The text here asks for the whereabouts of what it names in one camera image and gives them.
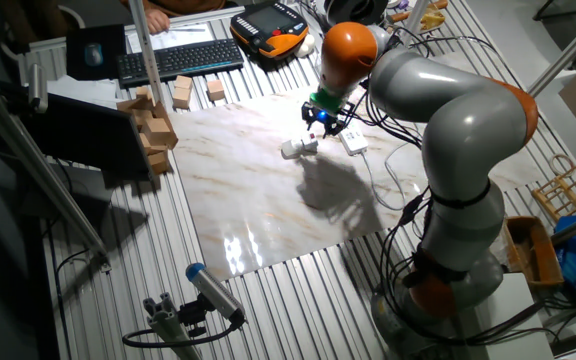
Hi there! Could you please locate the long slanted aluminium beam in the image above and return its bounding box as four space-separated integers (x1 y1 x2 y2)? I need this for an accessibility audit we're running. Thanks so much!
0 68 113 274

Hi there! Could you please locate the white paper sheet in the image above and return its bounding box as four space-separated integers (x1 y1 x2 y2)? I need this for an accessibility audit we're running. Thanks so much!
126 23 216 54

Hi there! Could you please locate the yellow toy bread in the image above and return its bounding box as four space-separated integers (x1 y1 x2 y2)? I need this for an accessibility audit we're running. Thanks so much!
419 2 449 32

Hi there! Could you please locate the slanted aluminium bar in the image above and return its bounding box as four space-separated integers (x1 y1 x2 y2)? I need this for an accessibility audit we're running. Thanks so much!
527 3 576 99

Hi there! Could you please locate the grey power strip cable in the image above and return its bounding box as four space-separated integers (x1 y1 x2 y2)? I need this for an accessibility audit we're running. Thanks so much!
360 142 415 212

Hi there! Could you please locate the upright aluminium post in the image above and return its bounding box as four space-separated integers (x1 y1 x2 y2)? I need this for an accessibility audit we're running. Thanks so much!
127 0 166 107

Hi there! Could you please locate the black spool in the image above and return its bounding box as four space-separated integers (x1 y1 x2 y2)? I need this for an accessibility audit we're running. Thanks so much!
323 0 391 27

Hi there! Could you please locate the black camera cable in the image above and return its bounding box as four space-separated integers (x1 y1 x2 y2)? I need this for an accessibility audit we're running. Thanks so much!
121 319 245 349

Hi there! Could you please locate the black keyboard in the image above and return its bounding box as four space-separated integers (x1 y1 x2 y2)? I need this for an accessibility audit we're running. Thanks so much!
116 38 245 88

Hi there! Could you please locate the short aluminium profile mount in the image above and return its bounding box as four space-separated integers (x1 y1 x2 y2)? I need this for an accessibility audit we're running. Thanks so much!
142 292 204 360

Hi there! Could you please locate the person's bare hand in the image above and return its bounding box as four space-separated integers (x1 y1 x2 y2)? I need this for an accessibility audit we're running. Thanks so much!
145 7 172 35

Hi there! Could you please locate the marble pattern board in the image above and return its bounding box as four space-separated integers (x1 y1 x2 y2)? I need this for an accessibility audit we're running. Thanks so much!
167 79 545 282

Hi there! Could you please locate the brown tray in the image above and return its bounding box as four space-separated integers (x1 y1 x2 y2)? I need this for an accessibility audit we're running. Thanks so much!
501 215 566 289

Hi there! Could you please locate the thin aluminium post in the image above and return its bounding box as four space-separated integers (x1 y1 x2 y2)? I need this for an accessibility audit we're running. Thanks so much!
401 0 432 32

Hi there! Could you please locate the brown sleeved forearm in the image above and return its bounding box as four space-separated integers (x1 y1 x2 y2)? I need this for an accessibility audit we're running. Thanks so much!
120 0 229 18

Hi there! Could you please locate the green wrist adapter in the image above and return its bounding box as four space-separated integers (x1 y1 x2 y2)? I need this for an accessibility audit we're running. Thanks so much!
309 86 347 115

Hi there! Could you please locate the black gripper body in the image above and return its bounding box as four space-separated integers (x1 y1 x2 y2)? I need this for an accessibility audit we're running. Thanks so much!
302 99 355 130

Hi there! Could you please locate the white plug adapter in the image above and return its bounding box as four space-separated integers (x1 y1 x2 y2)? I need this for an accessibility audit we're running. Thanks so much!
280 132 320 161

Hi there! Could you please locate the black mouse pad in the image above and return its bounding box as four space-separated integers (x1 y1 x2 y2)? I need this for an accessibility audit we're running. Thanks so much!
65 23 128 82

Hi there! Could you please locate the silver camera with blue end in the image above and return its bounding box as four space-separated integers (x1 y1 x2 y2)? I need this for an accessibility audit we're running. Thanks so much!
185 262 247 324

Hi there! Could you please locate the white power strip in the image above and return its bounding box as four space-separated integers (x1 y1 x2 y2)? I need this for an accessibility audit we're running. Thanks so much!
337 126 370 157

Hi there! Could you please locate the wooden rack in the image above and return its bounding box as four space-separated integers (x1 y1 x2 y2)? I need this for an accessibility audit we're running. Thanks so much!
531 153 576 224

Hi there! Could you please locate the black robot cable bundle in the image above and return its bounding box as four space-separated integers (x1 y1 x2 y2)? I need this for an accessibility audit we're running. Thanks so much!
347 29 560 351

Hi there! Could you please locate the orange and black teach pendant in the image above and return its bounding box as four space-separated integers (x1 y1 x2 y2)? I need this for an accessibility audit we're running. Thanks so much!
229 1 310 61

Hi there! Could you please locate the black monitor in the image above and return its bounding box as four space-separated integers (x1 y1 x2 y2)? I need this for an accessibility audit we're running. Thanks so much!
21 92 155 182

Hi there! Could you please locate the grey computer mouse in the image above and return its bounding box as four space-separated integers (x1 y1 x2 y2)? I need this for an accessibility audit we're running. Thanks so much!
83 42 105 68

